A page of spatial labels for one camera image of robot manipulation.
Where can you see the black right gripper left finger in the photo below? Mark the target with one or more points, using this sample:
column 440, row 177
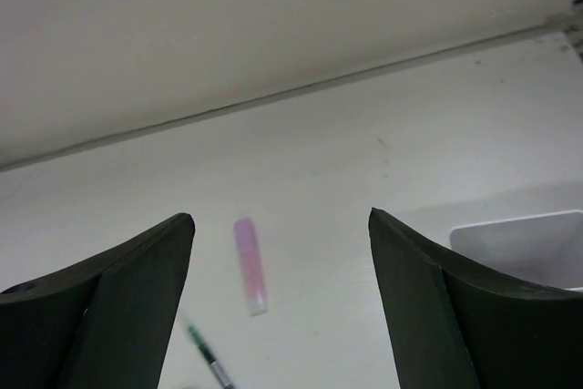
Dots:
column 104, row 322

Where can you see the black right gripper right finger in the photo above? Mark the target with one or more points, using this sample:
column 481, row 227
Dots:
column 455, row 323

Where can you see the purple pink highlighter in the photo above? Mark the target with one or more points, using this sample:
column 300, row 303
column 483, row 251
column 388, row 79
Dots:
column 248, row 250

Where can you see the green pen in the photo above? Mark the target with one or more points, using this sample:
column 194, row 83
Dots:
column 205, row 351

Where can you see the white divided container left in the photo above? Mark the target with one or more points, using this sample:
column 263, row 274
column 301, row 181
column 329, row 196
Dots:
column 545, row 249

